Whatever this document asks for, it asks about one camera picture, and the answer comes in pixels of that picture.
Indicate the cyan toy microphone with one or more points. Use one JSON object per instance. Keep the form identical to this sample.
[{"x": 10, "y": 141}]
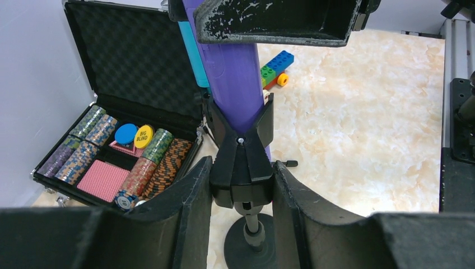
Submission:
[{"x": 193, "y": 54}]

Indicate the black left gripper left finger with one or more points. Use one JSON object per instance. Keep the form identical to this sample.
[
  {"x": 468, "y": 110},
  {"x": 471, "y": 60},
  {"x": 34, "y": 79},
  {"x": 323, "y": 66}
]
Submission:
[{"x": 168, "y": 231}]

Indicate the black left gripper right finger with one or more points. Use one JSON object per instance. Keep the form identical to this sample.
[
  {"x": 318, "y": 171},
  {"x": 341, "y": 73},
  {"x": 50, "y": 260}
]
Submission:
[{"x": 312, "y": 232}]

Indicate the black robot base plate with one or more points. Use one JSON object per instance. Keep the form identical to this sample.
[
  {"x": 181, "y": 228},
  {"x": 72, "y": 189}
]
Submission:
[{"x": 457, "y": 153}]

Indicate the black tripod microphone stand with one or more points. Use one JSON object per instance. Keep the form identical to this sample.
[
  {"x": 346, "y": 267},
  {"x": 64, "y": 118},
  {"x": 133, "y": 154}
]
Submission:
[{"x": 288, "y": 163}]

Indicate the colourful toy brick train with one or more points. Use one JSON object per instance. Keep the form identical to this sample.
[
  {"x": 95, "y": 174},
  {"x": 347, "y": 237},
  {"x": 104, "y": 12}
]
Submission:
[{"x": 274, "y": 72}]

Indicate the pink card deck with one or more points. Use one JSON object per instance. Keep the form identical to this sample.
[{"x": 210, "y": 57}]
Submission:
[{"x": 103, "y": 180}]

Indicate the black aluminium poker chip case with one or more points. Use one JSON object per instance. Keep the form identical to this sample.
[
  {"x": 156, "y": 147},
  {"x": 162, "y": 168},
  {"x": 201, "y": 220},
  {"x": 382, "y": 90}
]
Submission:
[{"x": 137, "y": 64}]

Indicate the black round base microphone stand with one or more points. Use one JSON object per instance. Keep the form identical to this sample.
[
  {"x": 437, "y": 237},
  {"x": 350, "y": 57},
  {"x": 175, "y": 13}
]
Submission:
[{"x": 242, "y": 178}]

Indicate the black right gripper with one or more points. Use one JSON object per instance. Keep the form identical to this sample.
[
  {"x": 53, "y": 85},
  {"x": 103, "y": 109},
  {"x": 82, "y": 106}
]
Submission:
[{"x": 293, "y": 22}]

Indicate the yellow dealer chip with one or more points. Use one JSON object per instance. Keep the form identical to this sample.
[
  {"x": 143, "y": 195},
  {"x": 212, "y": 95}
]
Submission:
[{"x": 143, "y": 136}]

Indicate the blue dealer chip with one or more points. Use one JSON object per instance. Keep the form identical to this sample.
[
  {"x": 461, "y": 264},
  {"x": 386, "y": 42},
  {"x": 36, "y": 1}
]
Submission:
[{"x": 125, "y": 134}]

